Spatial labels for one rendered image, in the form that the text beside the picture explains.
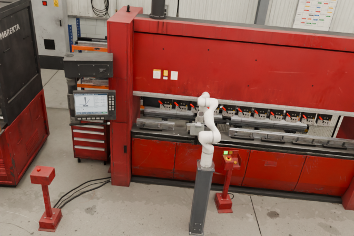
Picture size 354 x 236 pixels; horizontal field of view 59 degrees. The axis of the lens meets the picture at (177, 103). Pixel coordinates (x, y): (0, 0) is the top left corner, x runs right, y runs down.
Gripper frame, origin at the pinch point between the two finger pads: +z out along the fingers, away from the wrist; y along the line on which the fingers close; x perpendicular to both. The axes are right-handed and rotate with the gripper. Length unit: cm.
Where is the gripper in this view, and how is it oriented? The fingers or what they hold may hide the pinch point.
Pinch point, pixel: (198, 122)
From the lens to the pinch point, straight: 400.6
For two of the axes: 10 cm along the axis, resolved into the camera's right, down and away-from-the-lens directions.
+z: -0.2, 3.8, 9.3
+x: -1.0, 9.2, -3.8
